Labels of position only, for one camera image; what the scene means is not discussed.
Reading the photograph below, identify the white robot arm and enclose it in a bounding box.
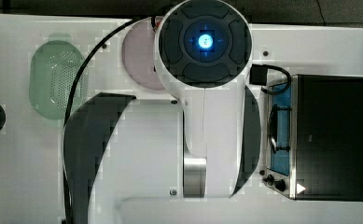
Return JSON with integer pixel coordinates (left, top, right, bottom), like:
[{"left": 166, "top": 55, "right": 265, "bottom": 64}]
[{"left": 63, "top": 0, "right": 257, "bottom": 224}]

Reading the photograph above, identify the black toaster oven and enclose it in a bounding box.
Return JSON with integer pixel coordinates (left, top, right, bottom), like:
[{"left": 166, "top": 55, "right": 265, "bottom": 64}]
[{"left": 263, "top": 75, "right": 363, "bottom": 202}]

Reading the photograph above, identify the pink round plate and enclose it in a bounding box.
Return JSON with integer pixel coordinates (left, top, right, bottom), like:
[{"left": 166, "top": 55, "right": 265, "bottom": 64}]
[{"left": 121, "top": 19, "right": 164, "bottom": 91}]

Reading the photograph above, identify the green perforated colander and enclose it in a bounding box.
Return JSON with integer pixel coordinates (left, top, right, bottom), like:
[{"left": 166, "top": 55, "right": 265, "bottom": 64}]
[{"left": 29, "top": 33, "right": 84, "bottom": 120}]

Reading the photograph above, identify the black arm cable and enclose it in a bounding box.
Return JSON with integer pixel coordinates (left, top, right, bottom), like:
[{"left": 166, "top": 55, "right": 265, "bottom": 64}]
[{"left": 62, "top": 15, "right": 159, "bottom": 224}]

